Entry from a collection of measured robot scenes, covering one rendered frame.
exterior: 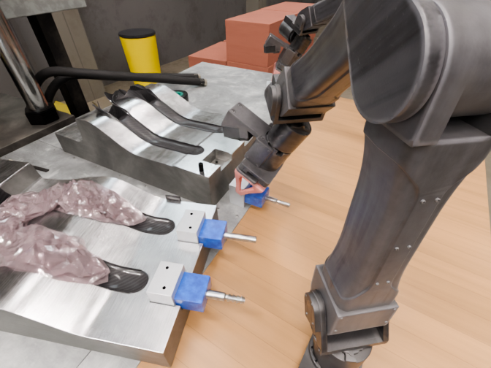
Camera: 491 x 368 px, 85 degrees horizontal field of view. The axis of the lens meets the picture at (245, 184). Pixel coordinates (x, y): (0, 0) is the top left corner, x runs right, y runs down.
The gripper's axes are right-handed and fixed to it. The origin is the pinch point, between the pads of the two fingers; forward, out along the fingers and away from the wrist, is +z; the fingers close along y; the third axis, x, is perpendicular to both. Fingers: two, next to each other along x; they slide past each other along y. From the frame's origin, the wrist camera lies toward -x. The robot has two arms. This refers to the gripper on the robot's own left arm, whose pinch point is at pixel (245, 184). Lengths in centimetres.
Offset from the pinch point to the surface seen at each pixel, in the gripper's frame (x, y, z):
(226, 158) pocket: -7.0, -3.6, 1.0
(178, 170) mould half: -12.8, 5.9, 3.3
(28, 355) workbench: -9.2, 41.7, 10.6
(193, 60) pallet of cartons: -110, -184, 108
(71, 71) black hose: -69, -18, 29
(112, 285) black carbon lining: -6.3, 30.2, 3.0
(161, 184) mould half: -15.1, 5.8, 11.8
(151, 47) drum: -166, -198, 137
